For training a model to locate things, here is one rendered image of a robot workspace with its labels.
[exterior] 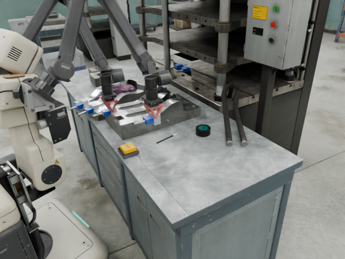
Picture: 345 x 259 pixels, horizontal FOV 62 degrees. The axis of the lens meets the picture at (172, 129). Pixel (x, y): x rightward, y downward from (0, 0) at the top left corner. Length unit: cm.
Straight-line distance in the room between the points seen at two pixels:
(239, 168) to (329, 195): 138
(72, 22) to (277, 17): 103
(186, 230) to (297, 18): 119
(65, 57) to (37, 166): 54
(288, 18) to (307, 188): 144
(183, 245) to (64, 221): 92
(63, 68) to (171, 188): 63
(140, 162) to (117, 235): 88
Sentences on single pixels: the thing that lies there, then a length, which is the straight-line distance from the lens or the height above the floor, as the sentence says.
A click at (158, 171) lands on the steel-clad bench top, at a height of 80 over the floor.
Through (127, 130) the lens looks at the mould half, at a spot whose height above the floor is 85.
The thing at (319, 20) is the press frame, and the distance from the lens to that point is 242.
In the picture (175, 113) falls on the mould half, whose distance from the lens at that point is 162.
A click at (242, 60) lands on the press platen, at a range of 206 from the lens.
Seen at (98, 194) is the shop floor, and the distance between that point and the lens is 246.
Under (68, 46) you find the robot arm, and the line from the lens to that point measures 124.
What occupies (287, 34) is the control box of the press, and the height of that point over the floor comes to 126.
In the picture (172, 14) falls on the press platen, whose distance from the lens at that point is 242.
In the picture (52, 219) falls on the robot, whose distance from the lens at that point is 196.
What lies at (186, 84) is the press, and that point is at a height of 79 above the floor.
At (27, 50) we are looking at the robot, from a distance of 132.
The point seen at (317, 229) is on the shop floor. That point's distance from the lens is 228.
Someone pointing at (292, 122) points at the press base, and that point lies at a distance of 260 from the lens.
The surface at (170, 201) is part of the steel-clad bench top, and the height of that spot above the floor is 80.
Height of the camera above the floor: 158
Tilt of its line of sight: 29 degrees down
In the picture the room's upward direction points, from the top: 2 degrees counter-clockwise
